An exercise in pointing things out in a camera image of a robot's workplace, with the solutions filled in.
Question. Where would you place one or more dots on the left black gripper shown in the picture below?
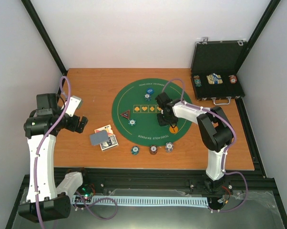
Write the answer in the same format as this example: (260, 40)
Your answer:
(73, 126)

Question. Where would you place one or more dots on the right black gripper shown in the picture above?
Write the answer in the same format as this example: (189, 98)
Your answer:
(162, 123)

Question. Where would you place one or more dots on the orange round blind button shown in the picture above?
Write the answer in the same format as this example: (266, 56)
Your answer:
(173, 130)

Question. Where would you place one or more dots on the red brown chip stack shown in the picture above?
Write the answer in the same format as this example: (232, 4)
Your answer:
(153, 150)

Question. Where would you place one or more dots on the green blue poker chip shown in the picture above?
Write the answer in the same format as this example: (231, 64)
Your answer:
(132, 122)

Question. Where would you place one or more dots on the blue round blind button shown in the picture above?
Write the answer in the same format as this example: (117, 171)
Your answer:
(150, 91)

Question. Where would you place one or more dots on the green blue chip stack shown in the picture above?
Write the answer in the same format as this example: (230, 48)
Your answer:
(135, 150)

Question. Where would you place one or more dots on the triangular red dealer button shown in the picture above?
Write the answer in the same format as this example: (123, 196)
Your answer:
(125, 114)

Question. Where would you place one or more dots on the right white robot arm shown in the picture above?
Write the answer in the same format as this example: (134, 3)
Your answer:
(216, 132)

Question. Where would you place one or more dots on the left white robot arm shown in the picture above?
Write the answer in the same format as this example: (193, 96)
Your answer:
(46, 201)

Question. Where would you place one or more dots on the purple white chip stack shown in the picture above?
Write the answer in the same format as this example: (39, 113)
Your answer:
(169, 147)

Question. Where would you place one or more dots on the grey card deck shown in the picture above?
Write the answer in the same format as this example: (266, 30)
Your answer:
(99, 138)

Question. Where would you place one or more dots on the red playing card box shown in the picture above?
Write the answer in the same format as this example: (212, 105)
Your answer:
(106, 128)

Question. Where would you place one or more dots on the blue playing card box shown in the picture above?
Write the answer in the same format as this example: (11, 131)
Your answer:
(110, 143)

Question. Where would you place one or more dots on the round green poker mat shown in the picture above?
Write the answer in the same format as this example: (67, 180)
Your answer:
(147, 131)

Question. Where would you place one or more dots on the wrapped card deck in case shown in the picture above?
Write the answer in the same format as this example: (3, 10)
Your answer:
(214, 78)

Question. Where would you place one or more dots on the black poker chip case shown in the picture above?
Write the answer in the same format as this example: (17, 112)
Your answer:
(220, 57)

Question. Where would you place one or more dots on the red chips in case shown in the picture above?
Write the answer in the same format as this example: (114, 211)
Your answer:
(233, 79)

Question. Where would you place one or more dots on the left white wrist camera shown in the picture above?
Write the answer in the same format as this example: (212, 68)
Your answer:
(74, 104)

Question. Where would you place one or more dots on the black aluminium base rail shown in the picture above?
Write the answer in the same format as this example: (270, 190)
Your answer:
(194, 182)

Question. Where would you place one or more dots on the light blue cable duct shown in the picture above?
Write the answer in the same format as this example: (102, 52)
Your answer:
(136, 201)

